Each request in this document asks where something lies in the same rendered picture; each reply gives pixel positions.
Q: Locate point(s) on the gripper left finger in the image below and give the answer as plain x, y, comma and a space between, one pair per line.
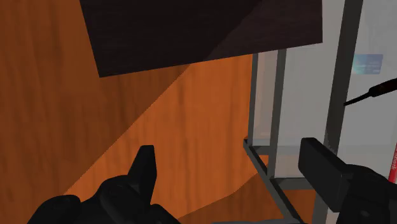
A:
141, 173

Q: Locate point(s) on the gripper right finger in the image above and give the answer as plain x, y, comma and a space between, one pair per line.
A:
325, 173

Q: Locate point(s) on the red and white box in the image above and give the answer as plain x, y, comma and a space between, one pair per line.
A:
393, 166

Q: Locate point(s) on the black pen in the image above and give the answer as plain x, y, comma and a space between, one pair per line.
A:
382, 89

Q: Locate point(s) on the pale blue card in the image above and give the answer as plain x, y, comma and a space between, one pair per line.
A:
367, 64

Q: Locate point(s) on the dark robot stand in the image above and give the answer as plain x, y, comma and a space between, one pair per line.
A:
173, 34

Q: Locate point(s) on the glass table with grey frame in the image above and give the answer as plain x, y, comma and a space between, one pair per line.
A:
340, 77

